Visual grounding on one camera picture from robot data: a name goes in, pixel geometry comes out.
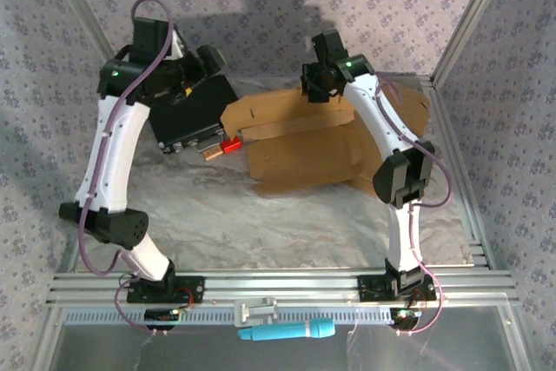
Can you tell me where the small circuit board green LED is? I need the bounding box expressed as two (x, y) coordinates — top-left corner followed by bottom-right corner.
(389, 308), (423, 331)
(144, 308), (182, 331)

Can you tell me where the light blue marker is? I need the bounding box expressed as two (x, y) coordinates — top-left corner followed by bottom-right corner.
(236, 317), (337, 341)

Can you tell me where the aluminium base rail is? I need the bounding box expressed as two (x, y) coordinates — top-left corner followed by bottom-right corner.
(46, 269), (519, 305)

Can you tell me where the grey slotted cable duct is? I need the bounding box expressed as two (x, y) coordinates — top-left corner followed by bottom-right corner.
(64, 309), (394, 325)

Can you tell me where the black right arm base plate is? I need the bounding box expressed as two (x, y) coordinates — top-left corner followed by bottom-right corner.
(357, 274), (437, 302)

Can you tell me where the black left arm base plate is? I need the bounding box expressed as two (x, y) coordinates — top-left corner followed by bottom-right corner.
(125, 274), (206, 305)

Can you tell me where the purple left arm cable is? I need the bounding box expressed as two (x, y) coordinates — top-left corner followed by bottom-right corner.
(77, 0), (174, 338)

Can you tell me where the aluminium table side rail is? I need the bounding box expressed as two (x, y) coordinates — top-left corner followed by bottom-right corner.
(58, 96), (105, 275)
(427, 75), (494, 271)

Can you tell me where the grey metal clamp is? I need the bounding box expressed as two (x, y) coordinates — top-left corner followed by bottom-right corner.
(233, 295), (279, 328)

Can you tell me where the black hard case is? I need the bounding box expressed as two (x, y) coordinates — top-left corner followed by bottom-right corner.
(149, 74), (241, 156)

